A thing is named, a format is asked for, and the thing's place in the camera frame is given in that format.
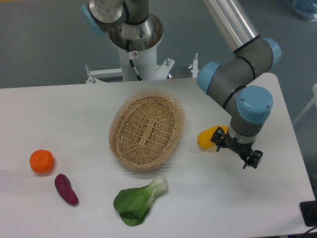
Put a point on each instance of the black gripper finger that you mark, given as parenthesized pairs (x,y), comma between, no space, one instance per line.
(219,138)
(252,158)

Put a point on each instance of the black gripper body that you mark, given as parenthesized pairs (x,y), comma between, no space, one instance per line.
(240,145)

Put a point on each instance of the yellow mango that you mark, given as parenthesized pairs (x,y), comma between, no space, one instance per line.
(204,138)

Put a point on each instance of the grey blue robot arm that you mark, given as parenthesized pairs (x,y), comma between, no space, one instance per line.
(136,33)

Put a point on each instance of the black device at table edge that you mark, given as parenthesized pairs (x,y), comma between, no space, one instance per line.
(309,212)

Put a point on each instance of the woven wicker basket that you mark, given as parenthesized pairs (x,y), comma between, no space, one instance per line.
(146,129)

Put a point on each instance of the green bok choy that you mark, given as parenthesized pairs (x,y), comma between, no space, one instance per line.
(134,204)

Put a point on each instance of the blue plastic bag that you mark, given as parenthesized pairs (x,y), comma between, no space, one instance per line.
(306,9)

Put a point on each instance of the purple sweet potato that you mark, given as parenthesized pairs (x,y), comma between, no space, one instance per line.
(65,190)

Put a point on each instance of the orange tangerine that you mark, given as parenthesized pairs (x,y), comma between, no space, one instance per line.
(42,161)

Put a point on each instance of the white frame at right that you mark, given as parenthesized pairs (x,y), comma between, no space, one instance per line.
(307,107)

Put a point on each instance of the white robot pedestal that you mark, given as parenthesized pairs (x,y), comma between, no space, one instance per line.
(134,66)

